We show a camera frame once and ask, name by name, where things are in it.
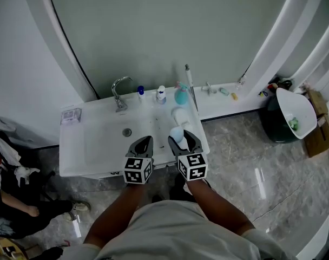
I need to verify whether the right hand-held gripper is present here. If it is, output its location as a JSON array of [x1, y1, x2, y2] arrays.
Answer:
[[168, 130, 208, 182]]

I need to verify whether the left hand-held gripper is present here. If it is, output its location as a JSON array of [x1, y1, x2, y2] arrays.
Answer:
[[123, 135, 156, 185]]

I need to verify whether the person's right forearm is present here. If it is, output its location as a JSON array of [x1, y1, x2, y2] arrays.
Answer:
[[186, 180, 256, 237]]

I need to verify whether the person's left forearm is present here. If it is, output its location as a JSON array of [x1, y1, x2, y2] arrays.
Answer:
[[83, 184, 146, 249]]

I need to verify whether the white vanity sink cabinet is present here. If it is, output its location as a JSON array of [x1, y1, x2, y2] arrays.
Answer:
[[58, 95, 210, 180]]

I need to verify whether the teal spray bottle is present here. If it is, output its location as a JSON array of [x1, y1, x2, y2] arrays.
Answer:
[[174, 81, 189, 105]]

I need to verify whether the white bottle blue cap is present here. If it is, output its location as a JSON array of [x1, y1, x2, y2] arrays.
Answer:
[[136, 85, 146, 104]]

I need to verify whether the white pump dispenser bottle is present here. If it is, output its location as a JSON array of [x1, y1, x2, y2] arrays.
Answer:
[[155, 85, 167, 105]]

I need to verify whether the chrome faucet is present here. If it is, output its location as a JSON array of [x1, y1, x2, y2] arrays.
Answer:
[[111, 76, 133, 113]]

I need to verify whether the small white tap fitting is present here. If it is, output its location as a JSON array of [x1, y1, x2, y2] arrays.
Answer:
[[201, 82, 217, 94]]

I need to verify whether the clear plastic box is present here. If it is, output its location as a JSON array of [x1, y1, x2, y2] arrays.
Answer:
[[60, 108, 82, 126]]

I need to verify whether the person's white shirt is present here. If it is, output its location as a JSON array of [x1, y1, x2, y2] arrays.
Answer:
[[61, 199, 298, 260]]

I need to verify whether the dark green white tub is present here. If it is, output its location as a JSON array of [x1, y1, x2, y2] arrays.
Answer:
[[259, 87, 318, 144]]

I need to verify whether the green item in tub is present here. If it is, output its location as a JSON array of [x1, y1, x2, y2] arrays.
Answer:
[[288, 116, 300, 131]]

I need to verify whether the white crumpled cloth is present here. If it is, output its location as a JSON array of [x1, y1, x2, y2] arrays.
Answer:
[[14, 165, 41, 185]]

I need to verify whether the cardboard box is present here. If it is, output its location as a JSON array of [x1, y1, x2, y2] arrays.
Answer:
[[302, 90, 329, 158]]

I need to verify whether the long white handled tool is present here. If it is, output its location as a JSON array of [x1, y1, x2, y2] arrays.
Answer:
[[185, 63, 199, 112]]

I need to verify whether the large wall mirror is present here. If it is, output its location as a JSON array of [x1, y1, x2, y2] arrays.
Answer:
[[45, 0, 292, 102]]

